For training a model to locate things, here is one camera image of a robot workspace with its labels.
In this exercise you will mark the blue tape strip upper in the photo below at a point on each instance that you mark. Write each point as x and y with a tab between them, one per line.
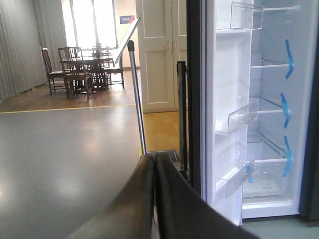
290	60

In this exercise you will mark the silver sign stand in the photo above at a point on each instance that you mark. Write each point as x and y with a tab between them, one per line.
127	42

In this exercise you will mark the lower clear door bin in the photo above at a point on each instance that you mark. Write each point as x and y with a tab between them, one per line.
228	182

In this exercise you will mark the blue tape strip drawer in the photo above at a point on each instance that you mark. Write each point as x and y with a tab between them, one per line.
250	170

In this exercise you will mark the wooden dining table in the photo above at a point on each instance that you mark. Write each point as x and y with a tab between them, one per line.
93	65

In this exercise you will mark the wooden chair front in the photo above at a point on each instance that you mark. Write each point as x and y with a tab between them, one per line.
75	75

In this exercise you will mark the wooden chair right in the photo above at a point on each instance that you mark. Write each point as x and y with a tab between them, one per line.
110	68

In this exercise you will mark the clear door bin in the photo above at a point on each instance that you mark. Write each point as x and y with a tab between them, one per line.
228	182
239	14
228	123

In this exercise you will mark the middle clear door bin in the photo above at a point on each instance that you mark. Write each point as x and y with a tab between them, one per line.
228	123

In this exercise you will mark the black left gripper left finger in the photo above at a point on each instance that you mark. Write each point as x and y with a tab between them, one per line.
130	214

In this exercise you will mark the blue tape strip lower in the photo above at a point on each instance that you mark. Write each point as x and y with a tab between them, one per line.
289	158

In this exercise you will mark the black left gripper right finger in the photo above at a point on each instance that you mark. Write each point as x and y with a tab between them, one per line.
182	214

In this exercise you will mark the dark grey fridge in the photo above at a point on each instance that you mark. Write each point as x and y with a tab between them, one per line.
271	194

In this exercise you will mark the grey curtain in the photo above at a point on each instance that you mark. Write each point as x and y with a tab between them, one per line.
27	26

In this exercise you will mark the blue tape strip middle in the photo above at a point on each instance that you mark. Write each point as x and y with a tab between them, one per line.
285	110

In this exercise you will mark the upper clear door bin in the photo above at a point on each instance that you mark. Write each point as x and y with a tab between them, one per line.
239	14

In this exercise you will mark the white double door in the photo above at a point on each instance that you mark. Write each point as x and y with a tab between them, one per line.
162	42

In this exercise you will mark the blue tape strip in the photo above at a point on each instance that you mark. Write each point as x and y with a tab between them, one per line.
285	110
289	158
290	60

